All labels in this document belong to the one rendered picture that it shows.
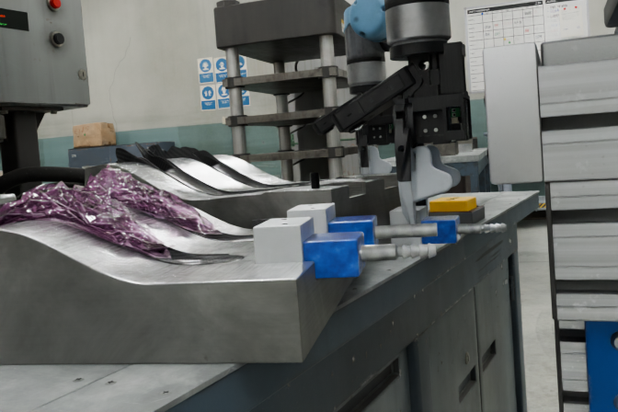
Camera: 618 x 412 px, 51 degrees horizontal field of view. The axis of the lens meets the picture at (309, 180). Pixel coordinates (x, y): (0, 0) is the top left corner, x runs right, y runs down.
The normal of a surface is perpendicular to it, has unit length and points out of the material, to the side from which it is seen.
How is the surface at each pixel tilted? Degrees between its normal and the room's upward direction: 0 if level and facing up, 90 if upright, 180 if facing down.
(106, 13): 90
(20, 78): 90
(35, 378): 0
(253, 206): 90
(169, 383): 0
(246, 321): 90
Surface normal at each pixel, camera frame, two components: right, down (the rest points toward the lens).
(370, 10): -0.54, 0.08
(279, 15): -0.30, 0.07
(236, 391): 0.87, -0.04
